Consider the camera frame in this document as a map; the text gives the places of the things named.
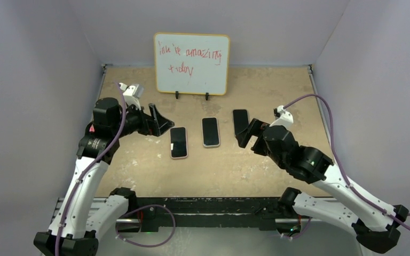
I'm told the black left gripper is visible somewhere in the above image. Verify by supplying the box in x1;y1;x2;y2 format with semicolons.
112;101;174;139

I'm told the black phone with case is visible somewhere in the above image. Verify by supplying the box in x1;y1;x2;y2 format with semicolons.
232;109;249;136

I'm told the pink phone case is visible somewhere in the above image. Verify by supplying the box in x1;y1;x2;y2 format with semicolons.
169;126;190;161

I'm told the clear grey phone case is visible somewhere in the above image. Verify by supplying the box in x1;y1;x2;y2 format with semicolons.
201;116;221;148

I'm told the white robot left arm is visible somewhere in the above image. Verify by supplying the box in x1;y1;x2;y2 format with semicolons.
34;98;174;255

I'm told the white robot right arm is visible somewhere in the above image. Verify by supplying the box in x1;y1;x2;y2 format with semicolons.
236;119;409;253

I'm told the yellow framed whiteboard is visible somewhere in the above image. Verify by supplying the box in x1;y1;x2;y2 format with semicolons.
153;33;231;97

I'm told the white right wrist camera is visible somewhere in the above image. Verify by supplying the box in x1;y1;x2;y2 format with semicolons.
270;105;294;130

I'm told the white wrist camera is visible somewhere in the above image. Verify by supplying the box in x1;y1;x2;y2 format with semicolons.
270;105;294;130
119;83;145;110

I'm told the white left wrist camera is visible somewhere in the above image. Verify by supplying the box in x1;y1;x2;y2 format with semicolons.
119;83;145;110

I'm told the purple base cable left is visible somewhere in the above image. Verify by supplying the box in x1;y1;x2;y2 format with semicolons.
115;204;177;249

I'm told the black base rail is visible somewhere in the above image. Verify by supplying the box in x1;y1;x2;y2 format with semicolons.
103;196;316;234

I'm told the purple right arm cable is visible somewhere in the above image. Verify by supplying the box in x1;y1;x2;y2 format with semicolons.
274;94;410;242

